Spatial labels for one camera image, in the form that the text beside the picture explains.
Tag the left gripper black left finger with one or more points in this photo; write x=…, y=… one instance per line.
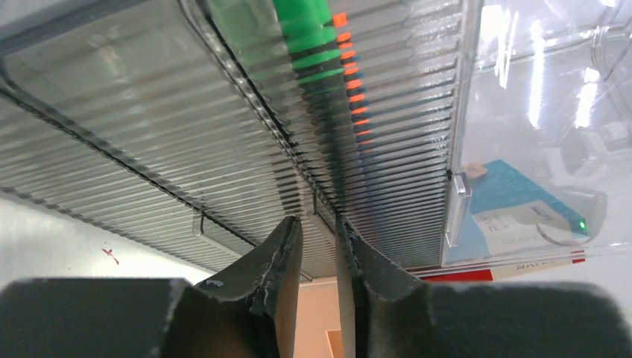
x=257, y=278

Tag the red notebook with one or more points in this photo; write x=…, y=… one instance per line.
x=500, y=272

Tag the peach plastic desk organizer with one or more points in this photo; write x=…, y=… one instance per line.
x=318, y=329

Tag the orange tip black highlighter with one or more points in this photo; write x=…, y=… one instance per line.
x=356, y=91

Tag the clear drawer organizer box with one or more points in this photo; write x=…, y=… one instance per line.
x=181, y=125

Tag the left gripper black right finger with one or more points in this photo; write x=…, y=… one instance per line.
x=374, y=289

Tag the green tip black highlighter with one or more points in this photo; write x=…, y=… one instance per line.
x=310, y=38

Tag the teal notebook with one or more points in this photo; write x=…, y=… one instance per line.
x=509, y=214

